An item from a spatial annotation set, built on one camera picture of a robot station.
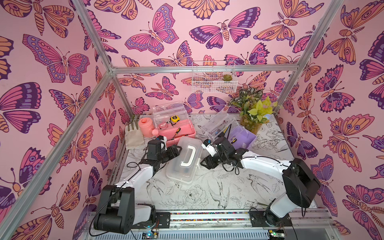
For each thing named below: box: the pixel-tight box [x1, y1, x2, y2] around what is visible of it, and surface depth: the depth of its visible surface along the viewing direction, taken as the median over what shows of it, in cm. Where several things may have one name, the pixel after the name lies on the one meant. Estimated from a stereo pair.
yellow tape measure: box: [169, 115, 180, 123], surface depth 108 cm
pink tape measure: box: [159, 122, 168, 129], surface depth 105 cm
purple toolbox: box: [200, 111, 257, 150], surface depth 103 cm
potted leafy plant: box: [229, 87, 278, 135], surface depth 98 cm
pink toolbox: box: [152, 101, 196, 148], surface depth 109 cm
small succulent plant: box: [222, 74, 233, 81], surface depth 94 cm
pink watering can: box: [138, 117, 159, 138], surface depth 103 cm
